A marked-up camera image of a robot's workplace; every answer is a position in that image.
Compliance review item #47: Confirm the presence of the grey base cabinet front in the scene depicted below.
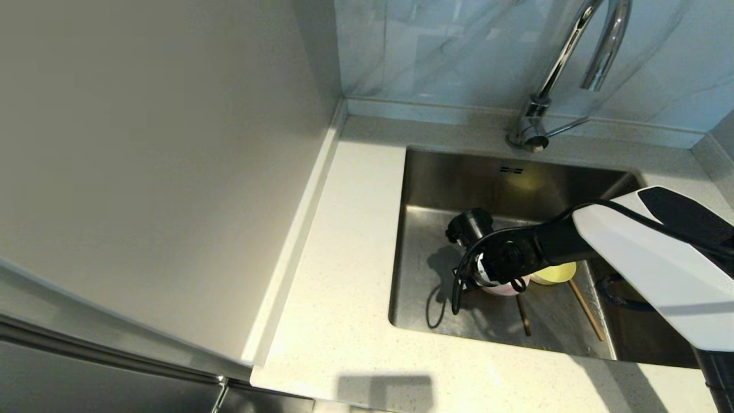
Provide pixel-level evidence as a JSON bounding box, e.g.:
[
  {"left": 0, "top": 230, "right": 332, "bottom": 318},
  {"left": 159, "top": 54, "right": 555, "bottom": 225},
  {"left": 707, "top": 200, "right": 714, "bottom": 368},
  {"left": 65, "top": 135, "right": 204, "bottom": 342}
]
[{"left": 221, "top": 381, "right": 316, "bottom": 413}]

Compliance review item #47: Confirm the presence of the chrome cabinet handle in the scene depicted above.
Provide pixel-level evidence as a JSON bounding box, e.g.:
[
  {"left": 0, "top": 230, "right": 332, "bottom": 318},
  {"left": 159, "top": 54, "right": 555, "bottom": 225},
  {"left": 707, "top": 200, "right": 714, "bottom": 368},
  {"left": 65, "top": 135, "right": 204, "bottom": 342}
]
[{"left": 211, "top": 376, "right": 230, "bottom": 413}]

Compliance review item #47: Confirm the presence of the beige tall cabinet side panel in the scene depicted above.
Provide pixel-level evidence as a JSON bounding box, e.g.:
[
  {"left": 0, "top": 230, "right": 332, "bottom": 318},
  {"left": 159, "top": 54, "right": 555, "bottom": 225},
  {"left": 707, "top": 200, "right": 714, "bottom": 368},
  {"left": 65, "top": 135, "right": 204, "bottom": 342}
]
[{"left": 0, "top": 0, "right": 345, "bottom": 368}]

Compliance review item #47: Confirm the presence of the pink plastic bowl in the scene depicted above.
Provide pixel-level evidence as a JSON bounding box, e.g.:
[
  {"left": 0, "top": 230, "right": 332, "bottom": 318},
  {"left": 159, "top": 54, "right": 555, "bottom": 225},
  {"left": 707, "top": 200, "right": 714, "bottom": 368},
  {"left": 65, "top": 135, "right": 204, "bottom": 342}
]
[{"left": 481, "top": 274, "right": 532, "bottom": 298}]

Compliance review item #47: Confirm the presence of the yellow plastic bowl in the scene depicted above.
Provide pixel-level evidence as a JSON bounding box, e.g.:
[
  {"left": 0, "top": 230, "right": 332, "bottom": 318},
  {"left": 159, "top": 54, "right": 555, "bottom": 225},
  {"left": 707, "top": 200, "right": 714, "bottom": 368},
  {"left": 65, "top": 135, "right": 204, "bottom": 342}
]
[{"left": 529, "top": 262, "right": 577, "bottom": 286}]

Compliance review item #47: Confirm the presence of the chrome door trim strip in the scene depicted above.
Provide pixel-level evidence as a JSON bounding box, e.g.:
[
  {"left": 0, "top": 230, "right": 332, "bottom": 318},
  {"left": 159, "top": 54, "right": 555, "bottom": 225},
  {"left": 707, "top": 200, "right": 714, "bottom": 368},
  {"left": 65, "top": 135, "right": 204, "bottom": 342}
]
[{"left": 0, "top": 310, "right": 227, "bottom": 386}]

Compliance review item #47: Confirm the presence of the chrome gooseneck faucet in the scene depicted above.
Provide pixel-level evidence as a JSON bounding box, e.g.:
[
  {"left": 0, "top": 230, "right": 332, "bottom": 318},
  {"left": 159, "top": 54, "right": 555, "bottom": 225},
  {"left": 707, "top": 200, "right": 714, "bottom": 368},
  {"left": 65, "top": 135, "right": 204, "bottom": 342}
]
[{"left": 505, "top": 0, "right": 633, "bottom": 154}]

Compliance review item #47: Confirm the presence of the grey tall cabinet door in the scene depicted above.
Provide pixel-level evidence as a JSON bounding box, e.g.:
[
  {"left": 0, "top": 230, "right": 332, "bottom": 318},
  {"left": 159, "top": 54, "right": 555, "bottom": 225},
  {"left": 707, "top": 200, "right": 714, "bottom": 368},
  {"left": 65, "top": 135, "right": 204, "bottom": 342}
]
[{"left": 0, "top": 252, "right": 253, "bottom": 413}]

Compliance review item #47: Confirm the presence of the stainless steel sink basin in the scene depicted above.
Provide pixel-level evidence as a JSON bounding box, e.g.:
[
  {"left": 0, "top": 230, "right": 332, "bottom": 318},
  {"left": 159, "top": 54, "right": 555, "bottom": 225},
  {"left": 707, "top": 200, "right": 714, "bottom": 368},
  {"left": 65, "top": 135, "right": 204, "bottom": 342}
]
[{"left": 389, "top": 146, "right": 733, "bottom": 372}]

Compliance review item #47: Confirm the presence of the wooden chopstick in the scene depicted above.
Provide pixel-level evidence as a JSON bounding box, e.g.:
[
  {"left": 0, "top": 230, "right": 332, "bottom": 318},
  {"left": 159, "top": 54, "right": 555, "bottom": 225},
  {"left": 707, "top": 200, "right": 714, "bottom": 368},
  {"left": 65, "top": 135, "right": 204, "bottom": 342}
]
[
  {"left": 568, "top": 279, "right": 606, "bottom": 342},
  {"left": 516, "top": 294, "right": 532, "bottom": 337}
]

